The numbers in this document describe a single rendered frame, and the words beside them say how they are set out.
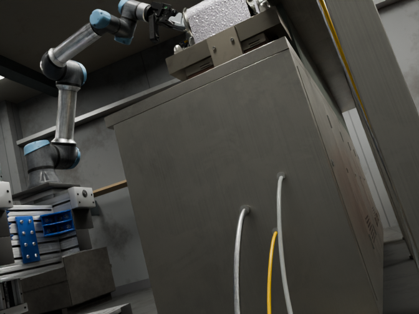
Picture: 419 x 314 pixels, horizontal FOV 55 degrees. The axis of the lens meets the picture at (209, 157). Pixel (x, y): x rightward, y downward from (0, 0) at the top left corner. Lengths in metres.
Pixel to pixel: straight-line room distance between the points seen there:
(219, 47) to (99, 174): 4.95
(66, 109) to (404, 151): 1.71
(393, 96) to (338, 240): 0.59
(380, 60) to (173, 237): 0.85
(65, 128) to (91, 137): 4.21
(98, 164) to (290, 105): 5.16
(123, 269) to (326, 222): 5.00
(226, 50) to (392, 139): 0.80
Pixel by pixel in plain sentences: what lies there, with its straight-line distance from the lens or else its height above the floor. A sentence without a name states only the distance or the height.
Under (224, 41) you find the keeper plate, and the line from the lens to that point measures 1.31.
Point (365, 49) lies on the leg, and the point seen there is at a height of 0.60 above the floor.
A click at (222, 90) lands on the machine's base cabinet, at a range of 1.22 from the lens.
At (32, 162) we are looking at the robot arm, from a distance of 1.96.
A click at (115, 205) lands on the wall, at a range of 5.96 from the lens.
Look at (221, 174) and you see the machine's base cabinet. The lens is 1.19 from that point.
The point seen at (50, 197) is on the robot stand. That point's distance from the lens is 1.88.
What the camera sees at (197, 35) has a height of 1.16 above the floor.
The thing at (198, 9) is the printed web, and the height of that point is 1.26.
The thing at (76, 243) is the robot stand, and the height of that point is 0.54.
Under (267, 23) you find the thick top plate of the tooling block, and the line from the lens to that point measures 1.30.
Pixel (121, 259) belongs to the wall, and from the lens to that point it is 5.95.
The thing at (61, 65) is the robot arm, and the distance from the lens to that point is 1.98.
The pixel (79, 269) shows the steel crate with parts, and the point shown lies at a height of 0.47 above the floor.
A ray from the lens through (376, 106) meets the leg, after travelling 0.60.
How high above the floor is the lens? 0.41
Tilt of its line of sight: 11 degrees up
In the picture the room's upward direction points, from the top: 16 degrees counter-clockwise
